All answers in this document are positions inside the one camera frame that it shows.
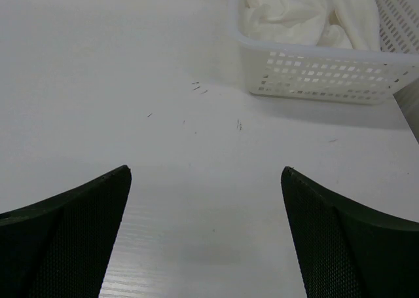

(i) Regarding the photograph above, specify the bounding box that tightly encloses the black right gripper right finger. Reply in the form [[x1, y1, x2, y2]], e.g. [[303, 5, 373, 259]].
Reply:
[[281, 166, 418, 297]]

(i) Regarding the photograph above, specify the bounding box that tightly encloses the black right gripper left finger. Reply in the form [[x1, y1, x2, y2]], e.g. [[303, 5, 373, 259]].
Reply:
[[1, 165, 132, 297]]

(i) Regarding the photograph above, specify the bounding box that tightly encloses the white pleated skirt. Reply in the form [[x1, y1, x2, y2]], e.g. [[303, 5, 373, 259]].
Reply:
[[243, 0, 380, 51]]

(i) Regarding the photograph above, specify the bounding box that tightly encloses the white plastic basket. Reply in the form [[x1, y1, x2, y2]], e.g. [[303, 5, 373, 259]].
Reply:
[[227, 0, 418, 105]]

